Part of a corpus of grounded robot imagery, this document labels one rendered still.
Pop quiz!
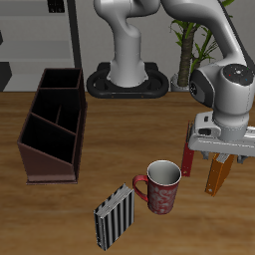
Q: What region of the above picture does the black white striped book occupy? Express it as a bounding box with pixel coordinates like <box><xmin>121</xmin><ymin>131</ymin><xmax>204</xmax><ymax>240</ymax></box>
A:
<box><xmin>93</xmin><ymin>182</ymin><xmax>136</xmax><ymax>252</ymax></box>

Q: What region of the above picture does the dark grey block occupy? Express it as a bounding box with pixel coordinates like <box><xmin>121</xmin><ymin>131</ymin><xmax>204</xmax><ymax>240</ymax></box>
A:
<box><xmin>0</xmin><ymin>61</ymin><xmax>13</xmax><ymax>93</ymax></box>

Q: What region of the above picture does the dark brown desk caddy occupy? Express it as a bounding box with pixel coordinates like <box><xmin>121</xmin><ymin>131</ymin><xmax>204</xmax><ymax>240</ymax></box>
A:
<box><xmin>16</xmin><ymin>67</ymin><xmax>89</xmax><ymax>185</ymax></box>

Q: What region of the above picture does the white plant pot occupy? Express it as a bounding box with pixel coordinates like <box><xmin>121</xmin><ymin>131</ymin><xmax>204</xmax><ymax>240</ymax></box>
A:
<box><xmin>169</xmin><ymin>73</ymin><xmax>194</xmax><ymax>94</ymax></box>

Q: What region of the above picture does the red book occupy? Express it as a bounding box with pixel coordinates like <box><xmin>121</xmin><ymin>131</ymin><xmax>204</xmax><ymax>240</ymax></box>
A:
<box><xmin>180</xmin><ymin>121</ymin><xmax>195</xmax><ymax>178</ymax></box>

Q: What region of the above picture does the green pot plant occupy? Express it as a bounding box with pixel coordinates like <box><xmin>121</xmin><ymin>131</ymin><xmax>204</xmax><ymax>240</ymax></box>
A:
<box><xmin>169</xmin><ymin>0</ymin><xmax>235</xmax><ymax>88</ymax></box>

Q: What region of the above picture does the orange book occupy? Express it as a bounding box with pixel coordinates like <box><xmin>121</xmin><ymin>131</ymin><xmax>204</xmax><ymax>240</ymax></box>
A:
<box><xmin>204</xmin><ymin>152</ymin><xmax>236</xmax><ymax>198</ymax></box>

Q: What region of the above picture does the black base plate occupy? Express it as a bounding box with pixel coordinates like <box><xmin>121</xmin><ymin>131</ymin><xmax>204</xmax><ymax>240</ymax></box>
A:
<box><xmin>86</xmin><ymin>61</ymin><xmax>170</xmax><ymax>100</ymax></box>

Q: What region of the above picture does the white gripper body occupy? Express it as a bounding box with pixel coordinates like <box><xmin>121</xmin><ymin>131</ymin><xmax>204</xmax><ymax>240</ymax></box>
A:
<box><xmin>186</xmin><ymin>126</ymin><xmax>255</xmax><ymax>157</ymax></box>

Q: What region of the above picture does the red patterned mug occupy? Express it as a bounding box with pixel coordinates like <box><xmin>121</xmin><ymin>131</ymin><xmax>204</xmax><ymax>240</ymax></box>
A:
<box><xmin>131</xmin><ymin>159</ymin><xmax>183</xmax><ymax>216</ymax></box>

